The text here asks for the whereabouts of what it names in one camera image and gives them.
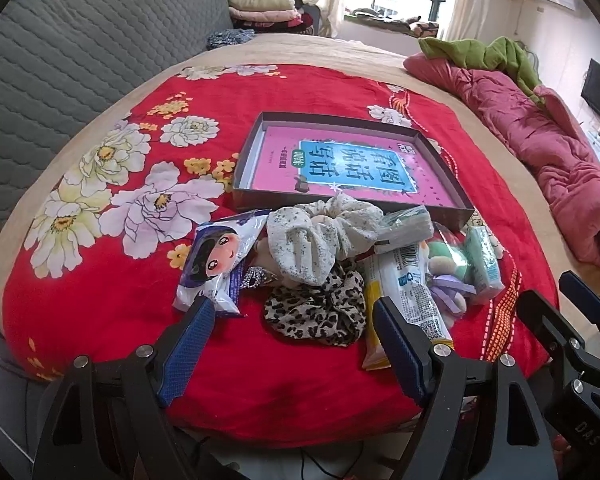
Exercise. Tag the leopard print scrunchie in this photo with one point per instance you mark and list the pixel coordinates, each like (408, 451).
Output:
(320, 310)

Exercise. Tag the grey quilted headboard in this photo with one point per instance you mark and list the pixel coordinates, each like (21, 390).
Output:
(80, 60)

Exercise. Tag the cartoon girl wipes packet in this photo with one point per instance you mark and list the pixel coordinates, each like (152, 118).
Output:
(215, 255)

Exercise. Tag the pink folded blanket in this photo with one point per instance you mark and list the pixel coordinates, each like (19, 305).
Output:
(265, 17)

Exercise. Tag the rumpled dark bedding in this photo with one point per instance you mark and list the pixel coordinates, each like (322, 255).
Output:
(395, 22)

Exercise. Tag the grey cardboard box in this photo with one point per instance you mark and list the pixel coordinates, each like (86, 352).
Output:
(246, 165)

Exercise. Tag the cream folded blanket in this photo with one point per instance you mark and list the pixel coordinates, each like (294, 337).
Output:
(260, 1)

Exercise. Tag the dark red patterned cloth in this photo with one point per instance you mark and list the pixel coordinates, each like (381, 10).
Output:
(311, 22)

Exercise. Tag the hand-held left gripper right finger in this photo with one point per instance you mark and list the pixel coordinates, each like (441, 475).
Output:
(400, 345)

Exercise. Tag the blue patterned cloth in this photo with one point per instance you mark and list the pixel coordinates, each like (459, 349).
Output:
(230, 38)

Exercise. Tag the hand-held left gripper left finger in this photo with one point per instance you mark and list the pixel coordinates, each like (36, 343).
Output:
(190, 345)

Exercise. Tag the green sponge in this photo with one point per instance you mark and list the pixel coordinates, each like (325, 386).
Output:
(447, 257)

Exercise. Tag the yellow white snack packet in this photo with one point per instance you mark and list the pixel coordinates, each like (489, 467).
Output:
(405, 285)

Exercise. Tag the white floral scrunchie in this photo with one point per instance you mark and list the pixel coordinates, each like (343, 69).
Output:
(305, 240)

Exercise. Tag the green cloth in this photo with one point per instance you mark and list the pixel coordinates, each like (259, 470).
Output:
(460, 52)

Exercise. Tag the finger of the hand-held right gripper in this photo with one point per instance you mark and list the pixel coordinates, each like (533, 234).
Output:
(545, 320)
(580, 295)

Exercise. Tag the pink quilt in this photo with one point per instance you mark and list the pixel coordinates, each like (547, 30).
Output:
(530, 135)

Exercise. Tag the red floral blanket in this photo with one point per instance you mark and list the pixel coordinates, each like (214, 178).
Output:
(305, 90)

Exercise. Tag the green white tissue packet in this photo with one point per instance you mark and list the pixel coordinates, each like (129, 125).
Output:
(482, 265)
(405, 227)

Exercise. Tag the cream bear plush toy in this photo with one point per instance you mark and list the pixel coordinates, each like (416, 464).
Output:
(450, 295)

